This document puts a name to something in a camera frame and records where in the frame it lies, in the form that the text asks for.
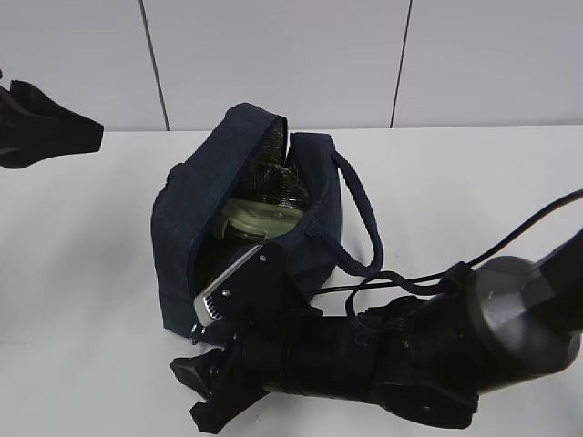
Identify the green lid glass food container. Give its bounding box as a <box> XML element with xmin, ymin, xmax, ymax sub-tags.
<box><xmin>211</xmin><ymin>198</ymin><xmax>304</xmax><ymax>241</ymax></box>

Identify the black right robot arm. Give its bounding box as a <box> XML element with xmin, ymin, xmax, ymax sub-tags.
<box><xmin>170</xmin><ymin>235</ymin><xmax>582</xmax><ymax>434</ymax></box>

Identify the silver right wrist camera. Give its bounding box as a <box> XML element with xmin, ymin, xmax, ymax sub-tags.
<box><xmin>193</xmin><ymin>241</ymin><xmax>304</xmax><ymax>336</ymax></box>

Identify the dark blue insulated lunch bag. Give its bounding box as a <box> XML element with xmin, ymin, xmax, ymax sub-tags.
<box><xmin>150</xmin><ymin>103</ymin><xmax>384</xmax><ymax>338</ymax></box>

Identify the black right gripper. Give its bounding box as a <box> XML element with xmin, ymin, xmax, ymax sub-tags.
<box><xmin>189</xmin><ymin>307</ymin><xmax>478</xmax><ymax>432</ymax></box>

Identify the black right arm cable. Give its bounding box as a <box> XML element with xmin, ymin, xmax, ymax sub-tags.
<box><xmin>313</xmin><ymin>188</ymin><xmax>583</xmax><ymax>320</ymax></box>

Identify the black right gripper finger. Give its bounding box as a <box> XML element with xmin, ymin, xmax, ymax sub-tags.
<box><xmin>170</xmin><ymin>348</ymin><xmax>226</xmax><ymax>401</ymax></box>

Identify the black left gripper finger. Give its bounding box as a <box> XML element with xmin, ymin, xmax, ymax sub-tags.
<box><xmin>1</xmin><ymin>80</ymin><xmax>104</xmax><ymax>169</ymax></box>

